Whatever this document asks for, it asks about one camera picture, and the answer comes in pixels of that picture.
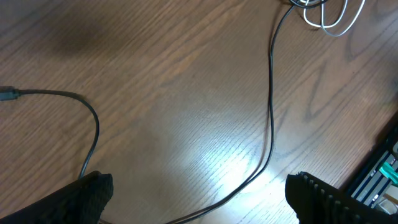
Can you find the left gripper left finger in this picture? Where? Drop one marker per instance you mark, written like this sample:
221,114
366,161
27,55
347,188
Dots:
81,201

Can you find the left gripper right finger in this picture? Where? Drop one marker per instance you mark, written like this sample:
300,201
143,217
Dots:
315,201

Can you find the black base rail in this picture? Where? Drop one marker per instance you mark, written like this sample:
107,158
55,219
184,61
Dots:
376,175

